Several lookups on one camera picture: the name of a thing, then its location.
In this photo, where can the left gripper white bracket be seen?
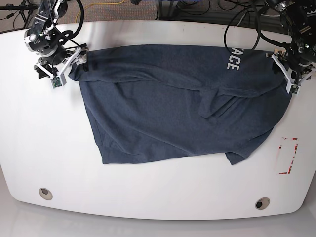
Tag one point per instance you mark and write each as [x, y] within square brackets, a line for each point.
[295, 69]

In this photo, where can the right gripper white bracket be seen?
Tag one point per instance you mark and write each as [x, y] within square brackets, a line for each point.
[55, 63]

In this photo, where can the dark blue T-shirt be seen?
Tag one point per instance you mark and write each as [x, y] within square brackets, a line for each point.
[148, 103]

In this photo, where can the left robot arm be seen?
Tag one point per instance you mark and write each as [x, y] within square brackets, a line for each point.
[299, 18]

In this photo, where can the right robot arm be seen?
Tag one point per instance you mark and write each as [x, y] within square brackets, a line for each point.
[43, 33]

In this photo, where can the red tape rectangle marking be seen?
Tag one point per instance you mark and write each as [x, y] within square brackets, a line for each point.
[286, 154]

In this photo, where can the black tripod stand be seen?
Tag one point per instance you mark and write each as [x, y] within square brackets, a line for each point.
[25, 10]

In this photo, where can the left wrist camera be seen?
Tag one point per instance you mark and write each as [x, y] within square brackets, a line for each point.
[293, 89]

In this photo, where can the left table cable grommet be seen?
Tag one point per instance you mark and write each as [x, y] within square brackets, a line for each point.
[45, 194]

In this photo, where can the table cable grommet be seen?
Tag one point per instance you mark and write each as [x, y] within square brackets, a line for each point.
[45, 194]
[262, 203]

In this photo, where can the right table cable grommet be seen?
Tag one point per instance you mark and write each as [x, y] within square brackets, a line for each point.
[262, 203]

